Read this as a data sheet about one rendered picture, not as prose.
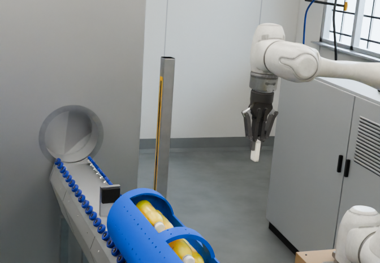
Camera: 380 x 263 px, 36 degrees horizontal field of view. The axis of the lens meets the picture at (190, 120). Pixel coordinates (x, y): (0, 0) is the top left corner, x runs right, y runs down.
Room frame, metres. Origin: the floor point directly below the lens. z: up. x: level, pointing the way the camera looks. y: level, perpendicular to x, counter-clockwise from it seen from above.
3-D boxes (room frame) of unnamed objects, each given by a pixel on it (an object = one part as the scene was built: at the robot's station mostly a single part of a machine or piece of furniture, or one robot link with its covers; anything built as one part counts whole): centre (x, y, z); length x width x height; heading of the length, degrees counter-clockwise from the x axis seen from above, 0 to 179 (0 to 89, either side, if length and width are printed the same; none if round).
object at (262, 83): (1.87, -0.23, 1.82); 0.09 x 0.09 x 0.06
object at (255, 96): (1.87, -0.23, 1.75); 0.08 x 0.07 x 0.09; 115
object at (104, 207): (2.75, 0.37, 1.00); 0.10 x 0.04 x 0.15; 115
